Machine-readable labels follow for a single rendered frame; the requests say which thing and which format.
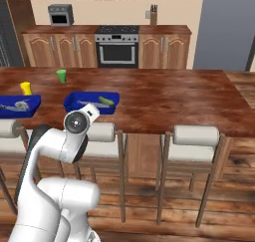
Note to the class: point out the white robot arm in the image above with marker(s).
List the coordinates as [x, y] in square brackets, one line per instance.
[50, 199]

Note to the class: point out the green cucumber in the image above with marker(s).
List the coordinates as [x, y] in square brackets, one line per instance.
[106, 101]

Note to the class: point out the blue tray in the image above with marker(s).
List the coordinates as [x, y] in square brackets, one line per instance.
[73, 100]
[32, 104]

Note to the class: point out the dark grey fridge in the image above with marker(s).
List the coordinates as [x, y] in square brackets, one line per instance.
[8, 27]

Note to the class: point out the wooden stool with white cushion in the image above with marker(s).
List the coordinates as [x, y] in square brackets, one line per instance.
[196, 136]
[103, 133]
[8, 128]

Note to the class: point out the grey fish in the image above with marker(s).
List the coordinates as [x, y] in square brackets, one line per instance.
[16, 105]
[90, 103]

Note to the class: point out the steel oven with hob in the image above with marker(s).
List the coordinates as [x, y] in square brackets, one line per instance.
[117, 50]

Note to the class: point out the wooden base cupboards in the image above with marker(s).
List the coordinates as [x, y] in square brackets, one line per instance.
[59, 50]
[164, 50]

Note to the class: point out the green cup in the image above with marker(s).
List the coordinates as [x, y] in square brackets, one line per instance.
[61, 76]

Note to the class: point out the wooden knife block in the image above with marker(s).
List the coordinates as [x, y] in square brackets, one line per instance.
[153, 18]

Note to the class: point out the yellow cup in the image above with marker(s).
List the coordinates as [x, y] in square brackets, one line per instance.
[26, 89]

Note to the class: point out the grey toaster oven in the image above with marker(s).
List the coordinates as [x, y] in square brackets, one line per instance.
[60, 15]

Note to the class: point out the white wall socket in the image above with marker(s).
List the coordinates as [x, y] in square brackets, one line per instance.
[147, 14]

